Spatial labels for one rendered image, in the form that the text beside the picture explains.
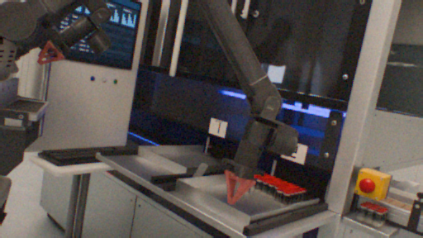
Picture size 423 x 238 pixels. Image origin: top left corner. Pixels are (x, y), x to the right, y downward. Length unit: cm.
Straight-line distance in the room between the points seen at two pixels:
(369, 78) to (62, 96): 110
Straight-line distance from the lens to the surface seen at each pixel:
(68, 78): 149
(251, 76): 81
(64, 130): 153
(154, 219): 169
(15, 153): 95
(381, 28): 111
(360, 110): 109
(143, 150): 128
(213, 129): 138
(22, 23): 78
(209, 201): 90
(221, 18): 82
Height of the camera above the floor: 120
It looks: 7 degrees down
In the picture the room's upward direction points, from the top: 11 degrees clockwise
